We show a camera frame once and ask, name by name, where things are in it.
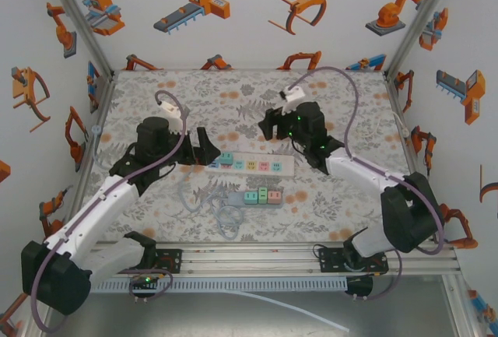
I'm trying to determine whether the white power strip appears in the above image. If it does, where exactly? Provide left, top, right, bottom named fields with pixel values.
left=205, top=153, right=296, bottom=177

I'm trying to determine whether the grey-blue power strip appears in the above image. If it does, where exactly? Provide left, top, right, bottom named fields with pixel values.
left=227, top=191, right=285, bottom=208

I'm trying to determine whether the floral tablecloth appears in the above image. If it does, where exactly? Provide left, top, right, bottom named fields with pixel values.
left=79, top=68, right=433, bottom=244

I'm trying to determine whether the circuit board with green light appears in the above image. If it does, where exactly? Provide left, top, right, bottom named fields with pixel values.
left=129, top=273, right=161, bottom=288

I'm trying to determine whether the black box under base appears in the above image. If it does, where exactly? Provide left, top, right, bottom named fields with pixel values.
left=345, top=274, right=374, bottom=301

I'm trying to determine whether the white plastic tube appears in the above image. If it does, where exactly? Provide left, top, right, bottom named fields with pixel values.
left=229, top=290, right=351, bottom=333

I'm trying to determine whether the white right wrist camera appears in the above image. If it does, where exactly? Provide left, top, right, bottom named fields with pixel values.
left=279, top=84, right=305, bottom=115

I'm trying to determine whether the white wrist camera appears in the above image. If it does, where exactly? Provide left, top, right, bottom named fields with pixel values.
left=155, top=95, right=188, bottom=134
left=279, top=84, right=305, bottom=115

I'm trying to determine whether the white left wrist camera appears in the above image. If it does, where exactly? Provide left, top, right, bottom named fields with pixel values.
left=155, top=95, right=188, bottom=134

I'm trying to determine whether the grey-blue power strip cable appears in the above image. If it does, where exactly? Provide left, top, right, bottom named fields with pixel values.
left=92, top=125, right=245, bottom=241

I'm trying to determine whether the aluminium side rail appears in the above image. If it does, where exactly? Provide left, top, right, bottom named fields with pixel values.
left=58, top=72, right=118, bottom=237
left=383, top=70, right=440, bottom=244

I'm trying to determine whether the aluminium front frame rail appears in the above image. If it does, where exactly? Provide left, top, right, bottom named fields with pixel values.
left=89, top=242, right=462, bottom=278

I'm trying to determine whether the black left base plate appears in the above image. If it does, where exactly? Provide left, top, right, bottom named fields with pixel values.
left=116, top=248, right=184, bottom=275

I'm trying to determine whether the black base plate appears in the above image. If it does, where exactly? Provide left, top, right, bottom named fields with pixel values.
left=318, top=247, right=389, bottom=275
left=116, top=248, right=184, bottom=275

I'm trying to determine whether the white slotted cable duct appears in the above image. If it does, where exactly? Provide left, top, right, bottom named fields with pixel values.
left=91, top=277, right=349, bottom=293

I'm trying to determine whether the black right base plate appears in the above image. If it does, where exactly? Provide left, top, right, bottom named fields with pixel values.
left=318, top=247, right=389, bottom=275

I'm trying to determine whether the aluminium frame post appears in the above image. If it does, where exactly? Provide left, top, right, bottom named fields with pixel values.
left=38, top=0, right=117, bottom=78
left=383, top=0, right=464, bottom=78

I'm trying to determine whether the grey metal base plate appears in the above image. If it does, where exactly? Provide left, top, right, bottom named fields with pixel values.
left=38, top=292, right=460, bottom=337

